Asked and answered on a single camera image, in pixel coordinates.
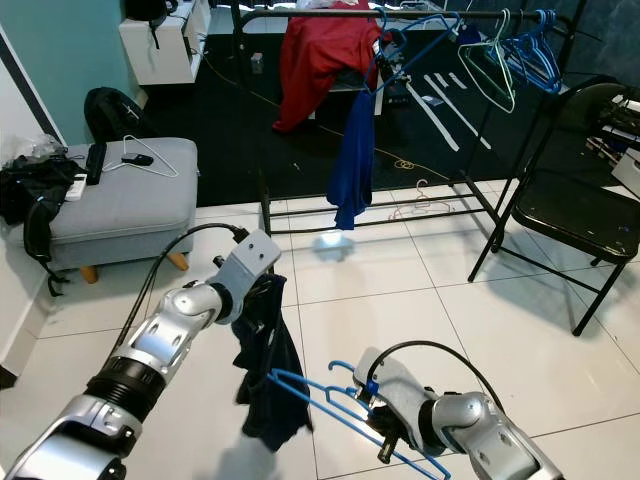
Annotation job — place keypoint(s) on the black white striped bundle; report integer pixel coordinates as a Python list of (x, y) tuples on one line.
[(622, 120)]

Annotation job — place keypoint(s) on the white plastic bag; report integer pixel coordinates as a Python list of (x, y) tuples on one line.
[(322, 4)]

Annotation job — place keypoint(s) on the black folding chair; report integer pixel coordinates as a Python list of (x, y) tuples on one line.
[(575, 215)]

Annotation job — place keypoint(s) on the small grey box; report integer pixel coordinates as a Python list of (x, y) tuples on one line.
[(256, 63)]

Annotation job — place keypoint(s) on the black floor carpet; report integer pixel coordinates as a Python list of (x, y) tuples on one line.
[(220, 140)]

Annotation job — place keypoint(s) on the navy polo shirt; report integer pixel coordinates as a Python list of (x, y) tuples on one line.
[(275, 400)]

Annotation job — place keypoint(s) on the royal blue garment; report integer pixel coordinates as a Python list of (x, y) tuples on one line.
[(352, 160)]

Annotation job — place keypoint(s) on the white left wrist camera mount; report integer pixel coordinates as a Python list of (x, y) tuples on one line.
[(250, 262)]

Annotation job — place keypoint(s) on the red cloth cover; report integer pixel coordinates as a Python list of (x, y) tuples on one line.
[(320, 60)]

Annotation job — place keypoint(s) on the white remote control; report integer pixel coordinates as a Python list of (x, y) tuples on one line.
[(79, 188)]

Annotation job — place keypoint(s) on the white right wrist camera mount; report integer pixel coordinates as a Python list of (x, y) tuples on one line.
[(405, 390)]

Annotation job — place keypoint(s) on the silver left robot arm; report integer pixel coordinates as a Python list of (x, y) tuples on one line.
[(160, 345)]

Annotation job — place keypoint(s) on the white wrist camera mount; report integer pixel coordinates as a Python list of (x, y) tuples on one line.
[(405, 390), (250, 262)]

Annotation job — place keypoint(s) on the black clothes pile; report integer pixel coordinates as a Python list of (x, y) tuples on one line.
[(35, 195)]

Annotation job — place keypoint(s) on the black remote control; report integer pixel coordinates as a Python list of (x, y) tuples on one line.
[(96, 165)]

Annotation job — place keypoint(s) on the black metal clothes rack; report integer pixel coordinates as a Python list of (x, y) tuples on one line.
[(260, 13)]

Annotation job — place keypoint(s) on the white shelf unit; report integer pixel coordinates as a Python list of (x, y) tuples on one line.
[(150, 55)]

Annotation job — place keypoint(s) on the black shoulder bag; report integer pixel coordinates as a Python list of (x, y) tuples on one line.
[(150, 10)]

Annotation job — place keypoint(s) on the grey upholstered ottoman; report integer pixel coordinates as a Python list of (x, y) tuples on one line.
[(130, 200)]

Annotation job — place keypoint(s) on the black backpack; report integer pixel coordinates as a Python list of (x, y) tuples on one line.
[(110, 115)]

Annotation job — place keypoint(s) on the white flat slat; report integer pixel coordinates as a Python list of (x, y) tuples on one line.
[(460, 108), (432, 118)]

